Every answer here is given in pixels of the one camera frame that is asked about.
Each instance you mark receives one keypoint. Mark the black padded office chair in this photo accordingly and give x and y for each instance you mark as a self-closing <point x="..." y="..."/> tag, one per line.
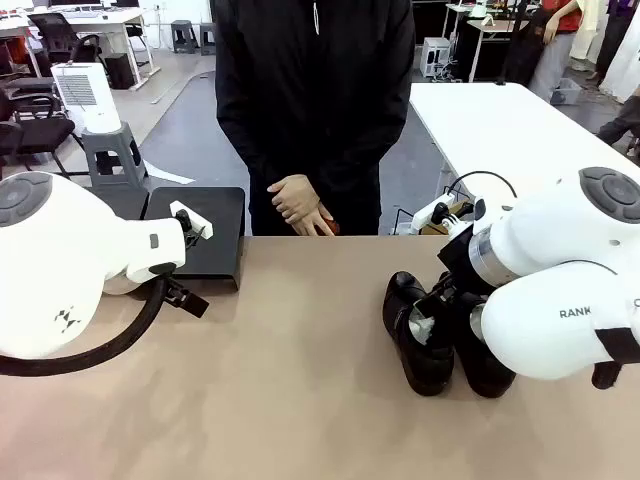
<point x="35" y="132"/>

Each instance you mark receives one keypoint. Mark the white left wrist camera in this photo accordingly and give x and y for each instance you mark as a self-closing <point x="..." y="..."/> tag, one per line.
<point x="200" y="222"/>

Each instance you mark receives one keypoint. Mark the person's left hand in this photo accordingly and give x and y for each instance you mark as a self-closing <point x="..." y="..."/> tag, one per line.
<point x="297" y="197"/>

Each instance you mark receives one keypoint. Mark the large white table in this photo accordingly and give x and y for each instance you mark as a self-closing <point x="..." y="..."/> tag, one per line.
<point x="500" y="130"/>

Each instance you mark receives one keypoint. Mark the mannequin in red top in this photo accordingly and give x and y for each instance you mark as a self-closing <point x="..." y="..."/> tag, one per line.
<point x="552" y="65"/>

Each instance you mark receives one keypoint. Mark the black leather dress shoe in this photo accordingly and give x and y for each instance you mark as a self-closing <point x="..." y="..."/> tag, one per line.
<point x="400" y="300"/>
<point x="490" y="375"/>

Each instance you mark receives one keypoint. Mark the brown-top desk white legs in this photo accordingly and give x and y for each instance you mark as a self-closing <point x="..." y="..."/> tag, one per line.
<point x="495" y="24"/>

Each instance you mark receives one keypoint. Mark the black mesh office chair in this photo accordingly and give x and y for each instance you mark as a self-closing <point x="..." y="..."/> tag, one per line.
<point x="57" y="32"/>

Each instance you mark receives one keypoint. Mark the black computer tower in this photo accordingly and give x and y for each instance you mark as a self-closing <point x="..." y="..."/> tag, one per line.
<point x="120" y="70"/>

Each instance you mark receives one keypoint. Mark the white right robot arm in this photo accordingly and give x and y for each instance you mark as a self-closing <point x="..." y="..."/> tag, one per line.
<point x="550" y="320"/>

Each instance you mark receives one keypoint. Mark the grey plastic crate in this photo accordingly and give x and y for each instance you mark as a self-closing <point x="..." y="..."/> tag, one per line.
<point x="567" y="92"/>

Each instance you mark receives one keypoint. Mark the white air purifier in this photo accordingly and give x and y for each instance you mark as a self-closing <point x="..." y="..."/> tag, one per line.
<point x="95" y="110"/>

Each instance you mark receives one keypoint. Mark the person's right hand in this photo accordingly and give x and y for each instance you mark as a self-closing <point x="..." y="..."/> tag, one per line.
<point x="315" y="225"/>

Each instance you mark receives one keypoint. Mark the person's right forearm black sleeve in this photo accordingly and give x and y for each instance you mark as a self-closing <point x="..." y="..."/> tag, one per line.
<point x="250" y="160"/>

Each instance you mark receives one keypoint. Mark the standing person dark clothes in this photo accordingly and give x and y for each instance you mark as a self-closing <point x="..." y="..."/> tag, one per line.
<point x="615" y="30"/>

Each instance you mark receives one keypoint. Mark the white office desk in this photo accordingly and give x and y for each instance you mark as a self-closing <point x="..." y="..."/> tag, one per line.
<point x="100" y="17"/>

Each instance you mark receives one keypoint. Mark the person's left forearm black sleeve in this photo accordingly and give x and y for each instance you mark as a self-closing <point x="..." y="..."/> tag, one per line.
<point x="365" y="170"/>

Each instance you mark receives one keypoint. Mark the white computer case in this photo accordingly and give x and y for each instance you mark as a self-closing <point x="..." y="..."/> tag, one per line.
<point x="435" y="55"/>

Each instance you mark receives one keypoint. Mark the mannequin in cream garment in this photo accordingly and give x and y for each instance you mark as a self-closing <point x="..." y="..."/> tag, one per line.
<point x="587" y="30"/>

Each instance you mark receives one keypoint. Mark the red-brown shoe brush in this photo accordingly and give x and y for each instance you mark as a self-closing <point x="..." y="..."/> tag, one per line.
<point x="333" y="226"/>

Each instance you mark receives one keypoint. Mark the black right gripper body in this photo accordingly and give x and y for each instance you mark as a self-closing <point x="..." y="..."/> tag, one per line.
<point x="457" y="257"/>

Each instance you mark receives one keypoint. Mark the seated person's dark leg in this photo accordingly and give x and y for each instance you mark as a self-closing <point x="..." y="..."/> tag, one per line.
<point x="622" y="125"/>

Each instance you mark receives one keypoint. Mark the black shoe stand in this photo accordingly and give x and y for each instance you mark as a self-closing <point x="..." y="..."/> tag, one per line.
<point x="220" y="250"/>

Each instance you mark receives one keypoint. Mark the grey plastic step stool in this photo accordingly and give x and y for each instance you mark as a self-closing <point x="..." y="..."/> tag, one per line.
<point x="184" y="35"/>
<point x="107" y="145"/>
<point x="207" y="37"/>

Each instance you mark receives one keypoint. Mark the person in black jacket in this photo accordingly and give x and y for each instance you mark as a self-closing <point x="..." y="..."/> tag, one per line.
<point x="310" y="100"/>

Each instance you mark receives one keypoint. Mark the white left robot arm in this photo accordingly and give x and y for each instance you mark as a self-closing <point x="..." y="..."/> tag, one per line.
<point x="50" y="260"/>

